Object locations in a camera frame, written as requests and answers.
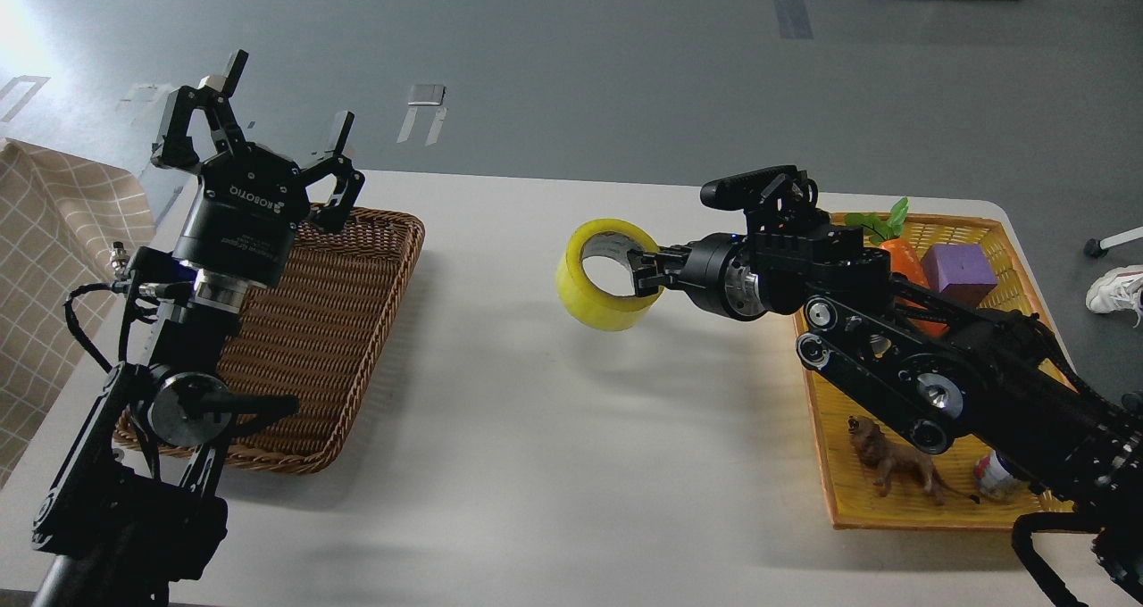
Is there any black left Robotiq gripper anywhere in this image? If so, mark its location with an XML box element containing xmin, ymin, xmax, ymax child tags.
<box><xmin>150</xmin><ymin>50</ymin><xmax>367</xmax><ymax>288</ymax></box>

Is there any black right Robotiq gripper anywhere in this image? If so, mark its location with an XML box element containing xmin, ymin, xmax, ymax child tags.
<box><xmin>631</xmin><ymin>233</ymin><xmax>766</xmax><ymax>321</ymax></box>

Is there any yellow tape roll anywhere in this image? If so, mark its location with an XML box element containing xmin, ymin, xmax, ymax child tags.
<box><xmin>555</xmin><ymin>218</ymin><xmax>662</xmax><ymax>333</ymax></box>

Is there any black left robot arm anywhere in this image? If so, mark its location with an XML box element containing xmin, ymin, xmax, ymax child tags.
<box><xmin>31</xmin><ymin>50</ymin><xmax>363</xmax><ymax>606</ymax></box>

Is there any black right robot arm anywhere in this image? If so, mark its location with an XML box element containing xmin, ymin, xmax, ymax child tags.
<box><xmin>625</xmin><ymin>165</ymin><xmax>1142</xmax><ymax>606</ymax></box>

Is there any brown wicker basket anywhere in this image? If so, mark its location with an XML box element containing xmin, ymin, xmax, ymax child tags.
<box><xmin>109</xmin><ymin>209</ymin><xmax>426</xmax><ymax>476</ymax></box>

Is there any beige checkered cloth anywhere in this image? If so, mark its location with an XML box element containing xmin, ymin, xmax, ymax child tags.
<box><xmin>1</xmin><ymin>138</ymin><xmax>155</xmax><ymax>482</ymax></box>

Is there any orange toy carrot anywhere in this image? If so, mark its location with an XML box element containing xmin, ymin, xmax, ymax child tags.
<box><xmin>842</xmin><ymin>197</ymin><xmax>930</xmax><ymax>288</ymax></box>

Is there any brown toy lion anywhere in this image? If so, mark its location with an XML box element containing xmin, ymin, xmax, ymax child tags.
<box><xmin>847</xmin><ymin>415</ymin><xmax>982</xmax><ymax>506</ymax></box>

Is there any yellow plastic basket tray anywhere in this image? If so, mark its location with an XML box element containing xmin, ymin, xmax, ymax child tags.
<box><xmin>804</xmin><ymin>213</ymin><xmax>1073</xmax><ymax>532</ymax></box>

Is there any purple foam cube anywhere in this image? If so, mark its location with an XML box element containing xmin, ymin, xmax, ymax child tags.
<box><xmin>920</xmin><ymin>243</ymin><xmax>997</xmax><ymax>309</ymax></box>

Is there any white office chair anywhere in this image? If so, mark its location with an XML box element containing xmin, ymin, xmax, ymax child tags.
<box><xmin>1082</xmin><ymin>226</ymin><xmax>1143</xmax><ymax>258</ymax></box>

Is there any white sneaker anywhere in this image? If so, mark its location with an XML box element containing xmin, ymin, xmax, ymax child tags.
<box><xmin>1084</xmin><ymin>264</ymin><xmax>1142</xmax><ymax>328</ymax></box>

